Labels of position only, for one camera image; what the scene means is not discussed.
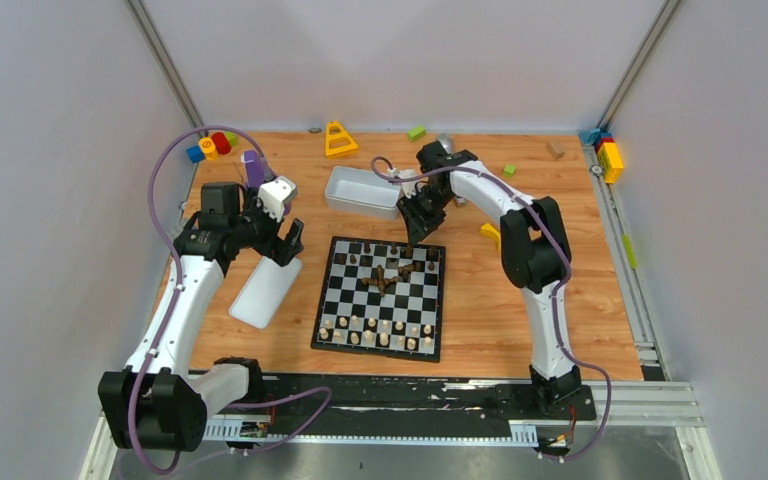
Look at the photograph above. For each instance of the silver microphone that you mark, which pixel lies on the silver microphone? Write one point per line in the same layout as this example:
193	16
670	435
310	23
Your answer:
446	142

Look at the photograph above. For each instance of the blue toy block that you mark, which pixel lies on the blue toy block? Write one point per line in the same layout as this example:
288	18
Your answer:
195	154

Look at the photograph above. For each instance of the yellow triangular toy block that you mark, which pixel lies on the yellow triangular toy block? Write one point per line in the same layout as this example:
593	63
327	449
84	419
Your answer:
338	141

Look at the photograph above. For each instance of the green block near wall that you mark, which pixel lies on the green block near wall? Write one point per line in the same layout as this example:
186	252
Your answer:
416	133

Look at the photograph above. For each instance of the white rectangular box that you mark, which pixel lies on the white rectangular box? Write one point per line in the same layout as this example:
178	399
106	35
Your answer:
362	192

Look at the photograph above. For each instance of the stacked coloured blocks right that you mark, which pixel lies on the stacked coloured blocks right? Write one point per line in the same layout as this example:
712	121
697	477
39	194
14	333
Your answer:
607	152

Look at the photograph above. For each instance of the brown wooden block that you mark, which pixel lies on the brown wooden block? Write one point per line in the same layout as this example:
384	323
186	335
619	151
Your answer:
555	149

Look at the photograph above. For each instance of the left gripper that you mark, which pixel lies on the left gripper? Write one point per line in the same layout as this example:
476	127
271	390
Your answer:
281	234

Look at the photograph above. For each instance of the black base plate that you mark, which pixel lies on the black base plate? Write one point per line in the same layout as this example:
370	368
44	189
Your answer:
404	407

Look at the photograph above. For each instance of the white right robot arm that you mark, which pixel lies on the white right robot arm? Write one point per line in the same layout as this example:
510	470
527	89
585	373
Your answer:
535	252

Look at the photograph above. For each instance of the purple metronome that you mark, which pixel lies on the purple metronome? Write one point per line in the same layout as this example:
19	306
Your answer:
257	169

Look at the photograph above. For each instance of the black white chessboard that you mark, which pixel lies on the black white chessboard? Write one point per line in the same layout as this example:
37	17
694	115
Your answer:
382	298

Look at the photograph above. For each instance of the yellow curved block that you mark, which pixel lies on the yellow curved block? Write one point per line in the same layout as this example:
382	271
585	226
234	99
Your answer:
490	231

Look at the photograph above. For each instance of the red cylinder block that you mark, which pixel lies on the red cylinder block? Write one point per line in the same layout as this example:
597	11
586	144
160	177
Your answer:
221	143

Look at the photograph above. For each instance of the small green cube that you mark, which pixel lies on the small green cube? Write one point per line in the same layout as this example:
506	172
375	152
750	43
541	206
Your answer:
509	170

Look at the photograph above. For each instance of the yellow cylinder block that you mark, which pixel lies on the yellow cylinder block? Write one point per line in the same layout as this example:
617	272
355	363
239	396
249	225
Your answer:
208	148

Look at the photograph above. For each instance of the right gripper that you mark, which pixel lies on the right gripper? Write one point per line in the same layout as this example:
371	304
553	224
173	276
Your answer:
418	224

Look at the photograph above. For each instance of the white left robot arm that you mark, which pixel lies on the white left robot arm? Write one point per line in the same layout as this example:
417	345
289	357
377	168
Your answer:
151	403

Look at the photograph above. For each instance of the green block in corner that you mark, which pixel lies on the green block in corner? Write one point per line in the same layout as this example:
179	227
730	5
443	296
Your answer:
232	139

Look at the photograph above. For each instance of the white box lid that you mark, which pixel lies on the white box lid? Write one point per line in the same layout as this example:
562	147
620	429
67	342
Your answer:
264	292

